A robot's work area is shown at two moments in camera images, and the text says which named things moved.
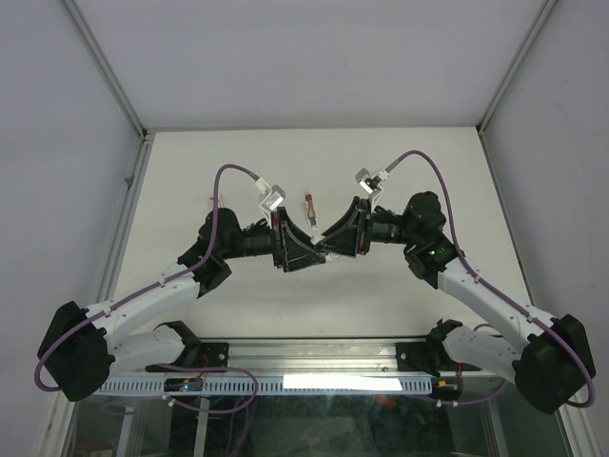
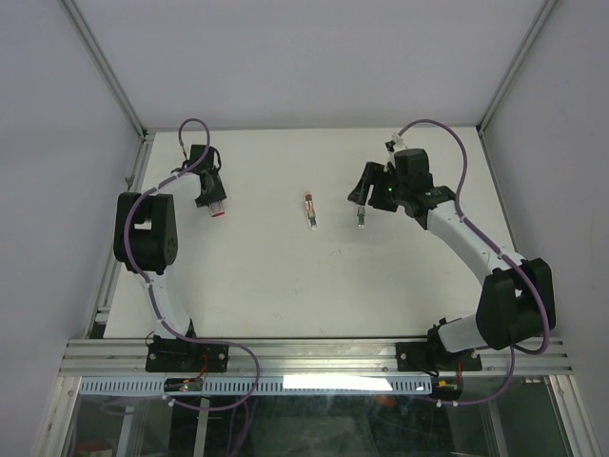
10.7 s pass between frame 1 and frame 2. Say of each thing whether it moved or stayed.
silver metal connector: moved
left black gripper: moved
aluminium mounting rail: stayed
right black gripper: moved
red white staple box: stayed
